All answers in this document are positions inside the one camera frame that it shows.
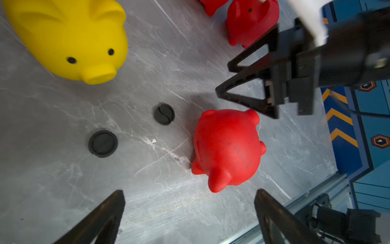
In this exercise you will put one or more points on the red piggy bank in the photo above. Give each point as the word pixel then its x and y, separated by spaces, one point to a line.
pixel 248 20
pixel 227 146
pixel 211 6

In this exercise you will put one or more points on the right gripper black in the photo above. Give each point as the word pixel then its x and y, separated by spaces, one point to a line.
pixel 357 51

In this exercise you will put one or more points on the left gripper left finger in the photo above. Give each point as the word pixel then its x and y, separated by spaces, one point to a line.
pixel 101 226

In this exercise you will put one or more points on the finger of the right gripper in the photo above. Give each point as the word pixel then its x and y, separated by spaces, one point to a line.
pixel 264 106

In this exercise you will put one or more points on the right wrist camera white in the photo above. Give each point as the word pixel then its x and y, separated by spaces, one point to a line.
pixel 310 14

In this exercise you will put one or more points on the yellow piggy bank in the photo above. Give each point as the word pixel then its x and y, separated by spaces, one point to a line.
pixel 76 40

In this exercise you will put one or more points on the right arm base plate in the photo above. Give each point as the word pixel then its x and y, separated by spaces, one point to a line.
pixel 308 214

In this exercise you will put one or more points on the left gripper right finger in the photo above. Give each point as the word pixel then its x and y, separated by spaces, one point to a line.
pixel 278 225

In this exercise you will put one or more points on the black round plug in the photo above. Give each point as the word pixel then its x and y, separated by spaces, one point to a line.
pixel 164 114
pixel 103 143

